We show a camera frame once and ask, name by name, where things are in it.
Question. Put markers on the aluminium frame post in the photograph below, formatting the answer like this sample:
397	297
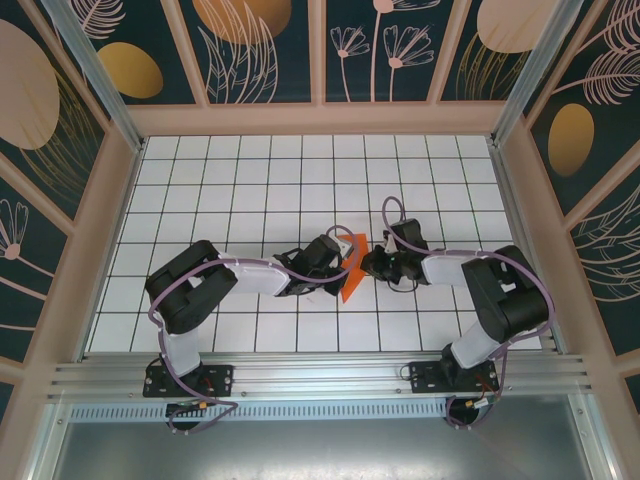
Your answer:
535	65
95	65

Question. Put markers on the orange square paper sheet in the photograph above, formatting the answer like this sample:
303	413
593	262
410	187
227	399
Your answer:
350	290

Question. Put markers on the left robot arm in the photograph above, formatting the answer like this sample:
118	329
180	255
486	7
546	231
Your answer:
190	290

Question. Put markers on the steel sheet tray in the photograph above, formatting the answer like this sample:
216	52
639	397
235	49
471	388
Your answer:
320	450

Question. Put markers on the aluminium side rail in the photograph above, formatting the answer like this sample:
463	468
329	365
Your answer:
510	200

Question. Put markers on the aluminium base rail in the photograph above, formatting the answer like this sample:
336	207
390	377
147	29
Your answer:
320	375

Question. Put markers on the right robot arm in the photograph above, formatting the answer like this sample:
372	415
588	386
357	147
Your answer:
505	300

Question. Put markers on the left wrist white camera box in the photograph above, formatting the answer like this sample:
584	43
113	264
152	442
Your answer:
348	247

